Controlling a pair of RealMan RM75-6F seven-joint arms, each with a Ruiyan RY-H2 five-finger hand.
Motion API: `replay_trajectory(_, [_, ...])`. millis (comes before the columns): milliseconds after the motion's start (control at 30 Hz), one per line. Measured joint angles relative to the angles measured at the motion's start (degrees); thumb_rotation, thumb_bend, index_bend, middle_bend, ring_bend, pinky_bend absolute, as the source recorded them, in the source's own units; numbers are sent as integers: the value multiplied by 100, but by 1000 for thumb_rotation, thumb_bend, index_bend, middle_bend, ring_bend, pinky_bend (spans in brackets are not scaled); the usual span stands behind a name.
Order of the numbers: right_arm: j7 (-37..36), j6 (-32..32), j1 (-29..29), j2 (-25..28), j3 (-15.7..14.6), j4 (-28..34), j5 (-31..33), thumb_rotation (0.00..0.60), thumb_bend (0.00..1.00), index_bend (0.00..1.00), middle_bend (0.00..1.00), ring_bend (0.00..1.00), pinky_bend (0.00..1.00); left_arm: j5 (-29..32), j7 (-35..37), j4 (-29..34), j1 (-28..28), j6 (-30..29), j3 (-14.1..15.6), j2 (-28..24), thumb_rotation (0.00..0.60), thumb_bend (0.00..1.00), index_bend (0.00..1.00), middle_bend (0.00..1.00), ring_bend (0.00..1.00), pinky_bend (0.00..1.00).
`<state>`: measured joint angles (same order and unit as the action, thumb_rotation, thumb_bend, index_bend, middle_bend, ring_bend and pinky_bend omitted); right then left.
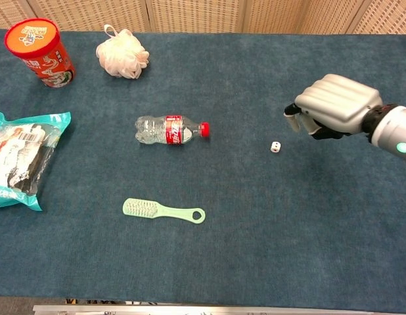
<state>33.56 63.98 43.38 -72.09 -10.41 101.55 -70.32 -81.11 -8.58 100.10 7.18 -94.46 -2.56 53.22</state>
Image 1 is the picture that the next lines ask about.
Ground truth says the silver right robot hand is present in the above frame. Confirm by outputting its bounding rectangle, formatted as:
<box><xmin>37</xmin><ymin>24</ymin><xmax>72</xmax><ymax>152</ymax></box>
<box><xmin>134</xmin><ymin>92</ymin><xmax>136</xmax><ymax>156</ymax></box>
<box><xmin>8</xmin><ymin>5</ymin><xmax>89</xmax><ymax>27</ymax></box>
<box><xmin>283</xmin><ymin>73</ymin><xmax>384</xmax><ymax>140</ymax></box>

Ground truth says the woven rattan folding screen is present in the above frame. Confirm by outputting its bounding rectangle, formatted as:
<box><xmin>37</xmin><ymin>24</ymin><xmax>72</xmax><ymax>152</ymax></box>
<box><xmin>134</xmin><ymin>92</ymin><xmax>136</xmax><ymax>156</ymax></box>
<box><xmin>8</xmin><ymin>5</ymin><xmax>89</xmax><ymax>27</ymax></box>
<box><xmin>0</xmin><ymin>0</ymin><xmax>406</xmax><ymax>35</ymax></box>

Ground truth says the teal table cloth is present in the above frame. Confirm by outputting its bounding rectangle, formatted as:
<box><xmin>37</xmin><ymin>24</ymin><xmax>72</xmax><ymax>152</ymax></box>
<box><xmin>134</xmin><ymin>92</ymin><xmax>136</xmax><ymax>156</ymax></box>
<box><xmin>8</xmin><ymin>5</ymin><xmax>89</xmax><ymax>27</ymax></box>
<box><xmin>0</xmin><ymin>28</ymin><xmax>406</xmax><ymax>311</ymax></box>

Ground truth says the clear plastic bottle red cap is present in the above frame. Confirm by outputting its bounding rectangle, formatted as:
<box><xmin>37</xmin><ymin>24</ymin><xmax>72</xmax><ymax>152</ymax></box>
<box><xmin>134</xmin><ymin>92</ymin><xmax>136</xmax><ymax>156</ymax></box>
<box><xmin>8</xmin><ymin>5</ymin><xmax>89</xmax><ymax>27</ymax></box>
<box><xmin>135</xmin><ymin>114</ymin><xmax>211</xmax><ymax>146</ymax></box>

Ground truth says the light green hairbrush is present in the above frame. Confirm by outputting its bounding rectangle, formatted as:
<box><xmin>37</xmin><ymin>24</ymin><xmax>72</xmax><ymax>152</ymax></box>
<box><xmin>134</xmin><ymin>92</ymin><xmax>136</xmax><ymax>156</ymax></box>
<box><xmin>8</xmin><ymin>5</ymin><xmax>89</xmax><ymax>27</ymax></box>
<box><xmin>122</xmin><ymin>198</ymin><xmax>206</xmax><ymax>225</ymax></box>

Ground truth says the white mesh bath sponge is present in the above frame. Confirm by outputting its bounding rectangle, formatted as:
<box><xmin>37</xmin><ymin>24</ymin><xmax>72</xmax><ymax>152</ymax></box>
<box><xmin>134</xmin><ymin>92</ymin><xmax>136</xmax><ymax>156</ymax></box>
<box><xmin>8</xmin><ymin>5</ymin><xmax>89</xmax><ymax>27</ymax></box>
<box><xmin>95</xmin><ymin>24</ymin><xmax>150</xmax><ymax>80</ymax></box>

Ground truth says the red instant noodle cup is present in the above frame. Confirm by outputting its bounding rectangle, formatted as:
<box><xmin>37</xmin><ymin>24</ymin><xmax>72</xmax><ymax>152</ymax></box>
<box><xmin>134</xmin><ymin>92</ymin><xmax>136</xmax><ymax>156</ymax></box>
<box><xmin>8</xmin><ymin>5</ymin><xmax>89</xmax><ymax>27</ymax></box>
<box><xmin>3</xmin><ymin>17</ymin><xmax>77</xmax><ymax>89</ymax></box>

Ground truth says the teal snack package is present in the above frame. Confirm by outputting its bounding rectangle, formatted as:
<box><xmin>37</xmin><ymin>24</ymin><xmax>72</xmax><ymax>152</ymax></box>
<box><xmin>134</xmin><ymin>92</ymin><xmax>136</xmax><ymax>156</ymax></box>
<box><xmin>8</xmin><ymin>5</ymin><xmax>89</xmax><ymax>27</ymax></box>
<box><xmin>0</xmin><ymin>111</ymin><xmax>72</xmax><ymax>212</ymax></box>

